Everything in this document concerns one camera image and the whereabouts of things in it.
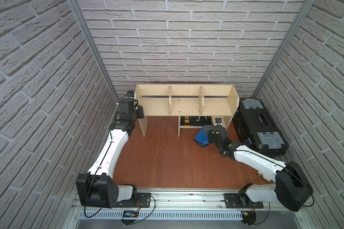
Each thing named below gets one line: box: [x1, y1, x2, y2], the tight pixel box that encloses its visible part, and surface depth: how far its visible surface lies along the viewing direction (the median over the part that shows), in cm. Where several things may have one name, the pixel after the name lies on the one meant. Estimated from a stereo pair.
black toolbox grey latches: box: [232, 98, 290, 157], surface depth 87 cm
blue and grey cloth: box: [193, 124, 211, 147], surface depth 95 cm
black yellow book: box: [180, 115, 214, 127], surface depth 91 cm
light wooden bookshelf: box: [134, 83, 240, 137], surface depth 85 cm
